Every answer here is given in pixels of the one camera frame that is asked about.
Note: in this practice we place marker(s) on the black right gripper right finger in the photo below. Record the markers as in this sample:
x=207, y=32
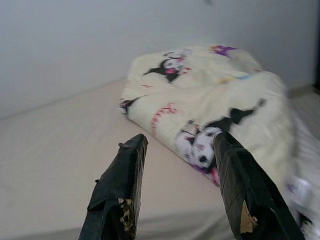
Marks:
x=245, y=185

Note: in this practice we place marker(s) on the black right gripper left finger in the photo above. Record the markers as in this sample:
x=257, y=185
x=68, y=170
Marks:
x=117, y=180

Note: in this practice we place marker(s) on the cream cartoon print blanket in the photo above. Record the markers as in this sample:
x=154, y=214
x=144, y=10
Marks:
x=212, y=95

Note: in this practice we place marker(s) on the cream bed mattress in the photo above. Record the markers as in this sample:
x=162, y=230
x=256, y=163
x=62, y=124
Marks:
x=62, y=150

